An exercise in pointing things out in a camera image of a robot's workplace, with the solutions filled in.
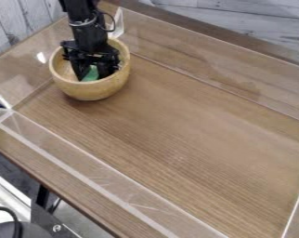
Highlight brown wooden bowl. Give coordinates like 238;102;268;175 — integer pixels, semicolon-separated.
47;38;131;101

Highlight clear acrylic tray walls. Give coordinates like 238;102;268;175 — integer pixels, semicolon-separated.
0;0;299;238

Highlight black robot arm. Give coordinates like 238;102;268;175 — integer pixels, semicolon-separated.
58;0;119;82

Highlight dark metal floor bracket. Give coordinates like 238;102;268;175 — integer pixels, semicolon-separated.
30;203;81;238

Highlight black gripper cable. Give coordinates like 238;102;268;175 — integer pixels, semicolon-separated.
93;10;115;33

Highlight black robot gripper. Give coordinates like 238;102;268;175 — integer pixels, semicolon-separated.
61;17;119;81

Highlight green rectangular block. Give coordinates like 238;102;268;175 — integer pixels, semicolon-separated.
81;65;98;82

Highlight black table leg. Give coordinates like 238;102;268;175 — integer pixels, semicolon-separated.
35;185;49;209

